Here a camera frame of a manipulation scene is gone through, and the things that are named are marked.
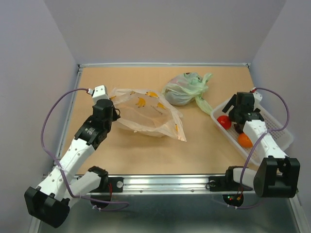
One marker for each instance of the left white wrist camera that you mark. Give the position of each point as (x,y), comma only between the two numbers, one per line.
(98,93)

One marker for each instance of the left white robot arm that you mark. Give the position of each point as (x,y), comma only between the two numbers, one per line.
(52,199)

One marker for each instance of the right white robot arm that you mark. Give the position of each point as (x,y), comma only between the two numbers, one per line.
(277,176)

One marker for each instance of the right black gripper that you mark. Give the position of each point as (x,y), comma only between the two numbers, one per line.
(232,102)

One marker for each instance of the green tied plastic bag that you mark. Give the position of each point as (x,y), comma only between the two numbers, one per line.
(188,87)

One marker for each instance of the red yellow peach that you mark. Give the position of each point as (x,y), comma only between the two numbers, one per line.
(224,121)

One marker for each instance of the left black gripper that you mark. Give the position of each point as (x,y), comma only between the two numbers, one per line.
(115,115)

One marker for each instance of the aluminium front rail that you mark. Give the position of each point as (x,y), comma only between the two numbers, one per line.
(157,184)

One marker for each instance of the orange fruit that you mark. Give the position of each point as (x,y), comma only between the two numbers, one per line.
(244,141)

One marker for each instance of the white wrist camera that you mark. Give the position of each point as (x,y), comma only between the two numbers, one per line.
(257,97)
(98,93)

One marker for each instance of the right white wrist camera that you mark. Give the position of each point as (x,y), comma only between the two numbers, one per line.
(257,97)

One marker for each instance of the white banana-print plastic bag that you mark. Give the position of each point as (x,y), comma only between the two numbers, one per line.
(147,112)

